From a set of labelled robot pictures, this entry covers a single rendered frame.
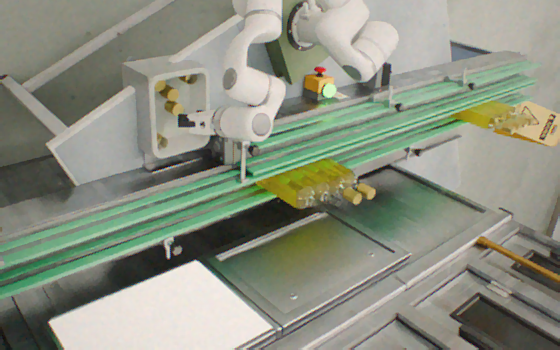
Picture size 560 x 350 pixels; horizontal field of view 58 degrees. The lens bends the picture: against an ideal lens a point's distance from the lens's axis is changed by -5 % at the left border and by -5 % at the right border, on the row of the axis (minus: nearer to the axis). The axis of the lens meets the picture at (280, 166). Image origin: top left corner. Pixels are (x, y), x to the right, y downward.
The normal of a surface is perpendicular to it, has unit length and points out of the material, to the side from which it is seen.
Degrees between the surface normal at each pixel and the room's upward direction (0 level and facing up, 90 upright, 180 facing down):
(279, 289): 90
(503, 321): 90
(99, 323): 90
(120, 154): 0
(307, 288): 91
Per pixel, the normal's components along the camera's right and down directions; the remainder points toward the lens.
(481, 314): 0.04, -0.90
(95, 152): 0.65, 0.36
